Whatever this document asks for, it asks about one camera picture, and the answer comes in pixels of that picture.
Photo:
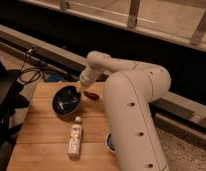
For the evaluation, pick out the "blue white bowl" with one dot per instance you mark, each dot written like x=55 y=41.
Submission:
x=109 y=143

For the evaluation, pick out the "red object on table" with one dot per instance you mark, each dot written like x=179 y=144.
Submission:
x=92 y=96

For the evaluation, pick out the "white plastic bottle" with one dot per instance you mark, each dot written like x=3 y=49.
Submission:
x=75 y=138

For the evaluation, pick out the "blue object behind table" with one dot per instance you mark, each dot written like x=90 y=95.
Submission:
x=55 y=78

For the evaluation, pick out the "black chair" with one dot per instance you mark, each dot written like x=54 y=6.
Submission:
x=10 y=98

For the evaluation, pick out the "metal window rail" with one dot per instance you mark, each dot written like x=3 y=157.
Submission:
x=182 y=22

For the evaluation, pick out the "dark ceramic bowl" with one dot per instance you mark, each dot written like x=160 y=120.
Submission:
x=66 y=100

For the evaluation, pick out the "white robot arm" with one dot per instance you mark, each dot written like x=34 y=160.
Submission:
x=127 y=93

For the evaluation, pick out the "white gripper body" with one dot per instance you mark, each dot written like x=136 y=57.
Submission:
x=87 y=77

